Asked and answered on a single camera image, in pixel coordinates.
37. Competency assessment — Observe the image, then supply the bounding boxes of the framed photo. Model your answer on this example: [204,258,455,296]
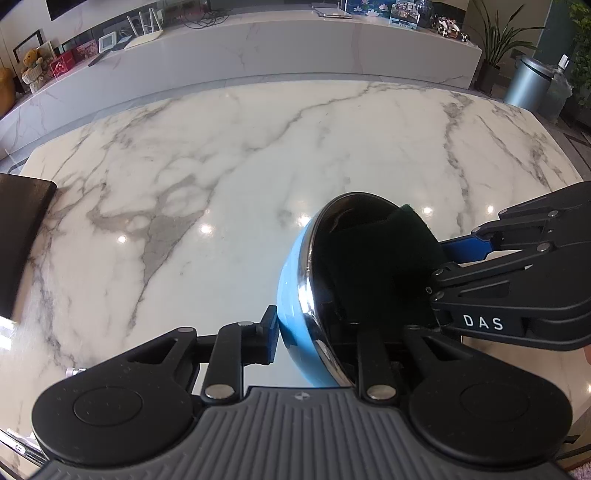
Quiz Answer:
[389,2,422,29]

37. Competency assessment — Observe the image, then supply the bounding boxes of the grey trash can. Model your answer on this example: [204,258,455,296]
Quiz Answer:
[502,56,556,114]

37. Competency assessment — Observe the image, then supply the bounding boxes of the black picture frame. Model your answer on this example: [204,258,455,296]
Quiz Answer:
[12,29,45,66]

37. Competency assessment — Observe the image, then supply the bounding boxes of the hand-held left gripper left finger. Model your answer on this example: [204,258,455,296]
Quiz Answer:
[115,305,280,401]

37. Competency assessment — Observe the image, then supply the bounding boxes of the leafy green plant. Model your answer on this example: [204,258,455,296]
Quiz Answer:
[567,0,591,108]

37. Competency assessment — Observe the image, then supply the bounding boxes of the clear water bottle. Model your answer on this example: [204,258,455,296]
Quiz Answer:
[549,54,577,123]

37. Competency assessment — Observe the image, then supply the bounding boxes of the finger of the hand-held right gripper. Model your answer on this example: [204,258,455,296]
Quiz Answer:
[438,181,591,260]
[425,231,591,308]

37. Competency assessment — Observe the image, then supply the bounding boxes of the white router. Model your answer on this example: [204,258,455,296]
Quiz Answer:
[124,11,166,49]

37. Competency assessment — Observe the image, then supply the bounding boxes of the blue steel bowl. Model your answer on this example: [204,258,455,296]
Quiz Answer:
[276,191,439,389]

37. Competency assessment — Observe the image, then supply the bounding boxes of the red gift box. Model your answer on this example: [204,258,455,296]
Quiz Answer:
[49,51,77,78]

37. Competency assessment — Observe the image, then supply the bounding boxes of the blue flower painting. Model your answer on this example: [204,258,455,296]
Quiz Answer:
[346,0,394,17]

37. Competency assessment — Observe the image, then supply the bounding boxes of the white marble console cabinet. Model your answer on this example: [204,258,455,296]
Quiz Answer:
[0,10,484,160]

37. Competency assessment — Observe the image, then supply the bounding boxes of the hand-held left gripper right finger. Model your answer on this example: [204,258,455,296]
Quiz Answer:
[355,323,490,401]

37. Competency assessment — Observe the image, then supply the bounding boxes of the black cables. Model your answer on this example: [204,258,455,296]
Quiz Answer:
[182,4,230,29]

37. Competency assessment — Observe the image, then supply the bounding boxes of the potted green plant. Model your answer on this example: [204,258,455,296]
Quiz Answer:
[465,0,546,95]

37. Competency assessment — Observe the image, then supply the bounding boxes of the brown teddy bear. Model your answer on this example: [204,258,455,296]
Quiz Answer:
[20,48,49,93]

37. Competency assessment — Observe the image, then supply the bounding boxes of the black chair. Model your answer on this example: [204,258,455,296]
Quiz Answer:
[0,173,57,320]

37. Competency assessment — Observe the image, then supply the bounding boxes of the cow figurines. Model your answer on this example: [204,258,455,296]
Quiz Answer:
[433,17,472,43]

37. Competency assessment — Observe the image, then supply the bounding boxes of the green scouring pad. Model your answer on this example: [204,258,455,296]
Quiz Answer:
[318,203,441,324]

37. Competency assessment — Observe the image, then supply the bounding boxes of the black television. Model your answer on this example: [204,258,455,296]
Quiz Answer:
[47,0,99,22]

